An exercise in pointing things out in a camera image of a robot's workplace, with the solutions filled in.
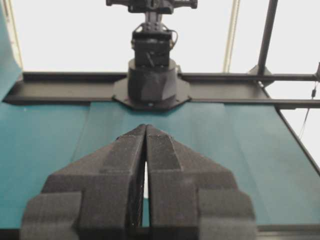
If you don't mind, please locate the blue-green table cloth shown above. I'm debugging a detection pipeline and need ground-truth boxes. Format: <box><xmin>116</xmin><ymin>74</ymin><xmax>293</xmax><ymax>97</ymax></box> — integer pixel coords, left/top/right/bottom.
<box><xmin>0</xmin><ymin>101</ymin><xmax>320</xmax><ymax>227</ymax></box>

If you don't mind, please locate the blue-green backdrop cloth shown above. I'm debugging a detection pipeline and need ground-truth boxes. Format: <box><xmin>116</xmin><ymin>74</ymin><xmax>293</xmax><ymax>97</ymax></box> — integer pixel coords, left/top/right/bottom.
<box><xmin>0</xmin><ymin>0</ymin><xmax>25</xmax><ymax>101</ymax></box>

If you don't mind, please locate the pale window frame strip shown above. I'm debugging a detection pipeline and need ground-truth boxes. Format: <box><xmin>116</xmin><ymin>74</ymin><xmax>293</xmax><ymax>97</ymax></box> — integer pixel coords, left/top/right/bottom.
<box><xmin>223</xmin><ymin>0</ymin><xmax>241</xmax><ymax>73</ymax></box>
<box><xmin>3</xmin><ymin>0</ymin><xmax>25</xmax><ymax>71</ymax></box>

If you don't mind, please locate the black metal frame rail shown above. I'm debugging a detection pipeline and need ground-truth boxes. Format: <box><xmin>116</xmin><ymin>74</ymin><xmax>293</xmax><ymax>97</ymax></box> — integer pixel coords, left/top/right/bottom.
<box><xmin>2</xmin><ymin>71</ymin><xmax>320</xmax><ymax>110</ymax></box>

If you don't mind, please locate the black metal frame post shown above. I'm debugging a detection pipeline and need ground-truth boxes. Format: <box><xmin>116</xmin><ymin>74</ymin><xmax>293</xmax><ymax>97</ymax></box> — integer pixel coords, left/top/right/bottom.
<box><xmin>247</xmin><ymin>0</ymin><xmax>280</xmax><ymax>76</ymax></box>

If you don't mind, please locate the thin dark hanging cable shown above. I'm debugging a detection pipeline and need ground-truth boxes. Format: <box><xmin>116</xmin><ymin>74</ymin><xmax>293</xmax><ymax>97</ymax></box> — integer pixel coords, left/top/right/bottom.
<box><xmin>303</xmin><ymin>82</ymin><xmax>320</xmax><ymax>141</ymax></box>

